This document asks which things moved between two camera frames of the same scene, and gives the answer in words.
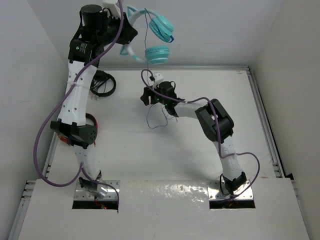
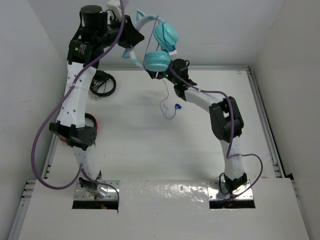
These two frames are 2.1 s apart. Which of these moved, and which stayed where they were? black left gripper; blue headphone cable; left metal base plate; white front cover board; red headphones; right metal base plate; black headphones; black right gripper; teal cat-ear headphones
Moved: teal cat-ear headphones; blue headphone cable; black right gripper
Stayed: right metal base plate; white front cover board; left metal base plate; black left gripper; black headphones; red headphones
